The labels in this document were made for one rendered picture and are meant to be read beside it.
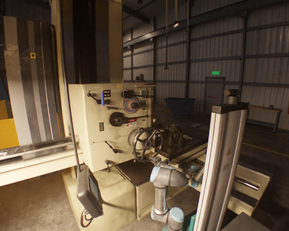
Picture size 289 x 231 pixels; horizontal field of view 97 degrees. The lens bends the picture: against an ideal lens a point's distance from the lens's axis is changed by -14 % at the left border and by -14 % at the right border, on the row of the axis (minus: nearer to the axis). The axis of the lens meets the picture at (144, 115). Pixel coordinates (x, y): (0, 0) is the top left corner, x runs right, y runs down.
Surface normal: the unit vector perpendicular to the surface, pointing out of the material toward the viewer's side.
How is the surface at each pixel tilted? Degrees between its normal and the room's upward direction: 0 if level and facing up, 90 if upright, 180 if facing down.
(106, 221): 90
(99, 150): 90
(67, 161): 90
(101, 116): 90
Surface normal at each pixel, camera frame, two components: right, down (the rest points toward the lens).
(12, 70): 0.61, 0.18
